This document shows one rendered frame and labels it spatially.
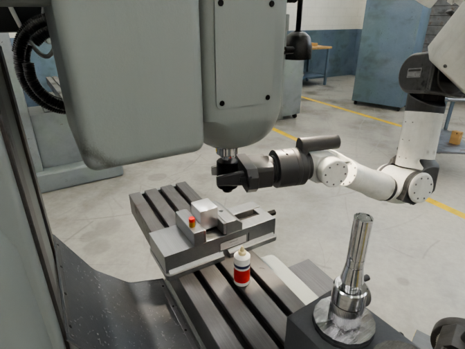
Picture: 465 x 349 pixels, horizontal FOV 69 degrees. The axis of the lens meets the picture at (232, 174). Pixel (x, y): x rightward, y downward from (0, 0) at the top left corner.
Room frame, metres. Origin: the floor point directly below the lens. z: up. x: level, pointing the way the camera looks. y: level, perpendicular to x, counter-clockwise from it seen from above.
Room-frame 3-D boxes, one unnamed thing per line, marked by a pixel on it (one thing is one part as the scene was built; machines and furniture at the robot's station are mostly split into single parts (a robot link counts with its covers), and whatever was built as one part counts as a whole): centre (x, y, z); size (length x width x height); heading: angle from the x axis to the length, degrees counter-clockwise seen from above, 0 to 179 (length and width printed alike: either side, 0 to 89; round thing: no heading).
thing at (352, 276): (0.37, -0.17, 1.26); 0.03 x 0.03 x 0.11
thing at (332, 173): (0.72, -0.19, 1.24); 0.11 x 0.11 x 0.11; 14
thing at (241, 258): (0.67, -0.02, 0.99); 0.04 x 0.04 x 0.11
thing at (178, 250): (0.82, 0.05, 0.99); 0.35 x 0.15 x 0.11; 121
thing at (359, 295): (0.37, -0.17, 1.20); 0.05 x 0.05 x 0.01
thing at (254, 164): (0.71, -0.08, 1.23); 0.13 x 0.12 x 0.10; 14
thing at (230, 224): (0.83, 0.03, 1.03); 0.12 x 0.06 x 0.04; 31
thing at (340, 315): (0.37, -0.17, 1.17); 0.05 x 0.05 x 0.06
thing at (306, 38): (0.87, -0.15, 1.48); 0.07 x 0.07 x 0.06
